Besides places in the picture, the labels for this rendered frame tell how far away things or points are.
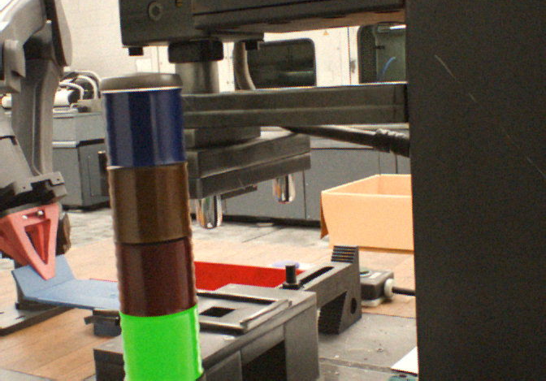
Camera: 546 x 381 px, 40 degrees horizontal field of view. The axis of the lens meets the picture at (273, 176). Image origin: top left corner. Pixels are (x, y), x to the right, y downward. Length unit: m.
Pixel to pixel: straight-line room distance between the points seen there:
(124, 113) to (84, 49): 9.94
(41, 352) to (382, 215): 2.19
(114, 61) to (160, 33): 9.28
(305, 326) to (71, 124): 6.89
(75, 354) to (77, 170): 6.70
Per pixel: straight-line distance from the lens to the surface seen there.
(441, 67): 0.48
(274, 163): 0.66
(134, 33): 0.63
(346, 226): 3.05
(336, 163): 5.72
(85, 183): 7.60
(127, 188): 0.35
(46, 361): 0.89
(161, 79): 0.34
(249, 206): 6.22
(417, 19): 0.49
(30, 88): 1.07
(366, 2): 0.50
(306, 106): 0.55
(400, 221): 2.94
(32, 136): 1.05
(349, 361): 0.80
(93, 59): 10.17
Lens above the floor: 1.19
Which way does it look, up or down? 7 degrees down
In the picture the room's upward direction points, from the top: 3 degrees counter-clockwise
